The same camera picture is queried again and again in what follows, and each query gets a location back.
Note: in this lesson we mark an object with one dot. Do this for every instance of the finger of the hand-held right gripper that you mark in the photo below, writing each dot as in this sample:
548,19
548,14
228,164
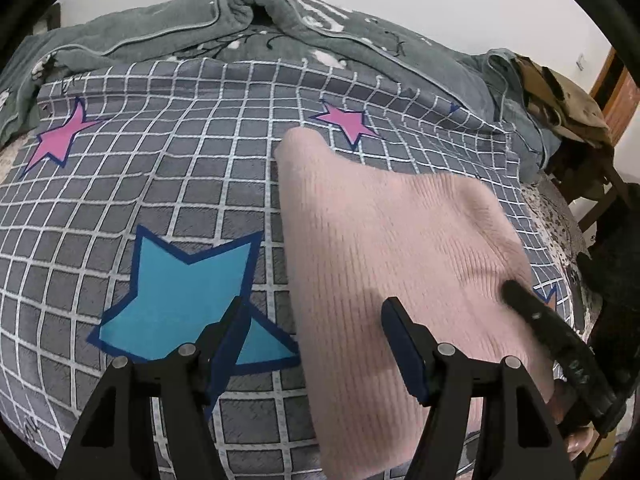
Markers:
530,307

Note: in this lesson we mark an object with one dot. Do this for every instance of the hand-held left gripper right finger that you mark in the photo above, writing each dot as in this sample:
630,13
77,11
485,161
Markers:
400,340

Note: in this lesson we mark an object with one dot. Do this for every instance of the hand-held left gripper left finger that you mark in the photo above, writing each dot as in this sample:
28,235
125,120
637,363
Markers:
232,330

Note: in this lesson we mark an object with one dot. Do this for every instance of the pink knit sweater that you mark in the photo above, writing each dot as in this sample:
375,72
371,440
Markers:
375,235

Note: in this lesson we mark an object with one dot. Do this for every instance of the khaki clothes pile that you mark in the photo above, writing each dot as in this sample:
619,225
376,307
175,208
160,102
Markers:
570,105

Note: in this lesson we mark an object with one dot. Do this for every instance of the person's right hand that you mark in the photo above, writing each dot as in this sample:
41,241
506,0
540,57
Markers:
575,442

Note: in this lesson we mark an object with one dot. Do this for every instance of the white floral bedsheet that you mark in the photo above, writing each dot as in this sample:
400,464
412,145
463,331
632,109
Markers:
555,220

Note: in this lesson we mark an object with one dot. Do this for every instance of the black garment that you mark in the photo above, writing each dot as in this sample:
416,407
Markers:
615,270

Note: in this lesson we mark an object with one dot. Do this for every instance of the wooden chair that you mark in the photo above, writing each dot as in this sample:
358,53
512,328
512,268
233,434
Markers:
607,180

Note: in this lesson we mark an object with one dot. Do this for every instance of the grey checked star bedsheet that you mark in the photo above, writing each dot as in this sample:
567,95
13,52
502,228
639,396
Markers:
150,160

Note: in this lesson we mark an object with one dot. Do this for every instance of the brown wooden door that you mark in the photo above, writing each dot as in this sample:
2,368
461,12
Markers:
620,95

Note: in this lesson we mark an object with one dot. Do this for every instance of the grey-green printed blanket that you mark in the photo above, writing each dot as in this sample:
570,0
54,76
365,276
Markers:
175,25

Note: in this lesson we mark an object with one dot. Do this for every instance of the white wall socket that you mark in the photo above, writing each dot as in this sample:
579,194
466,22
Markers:
580,62

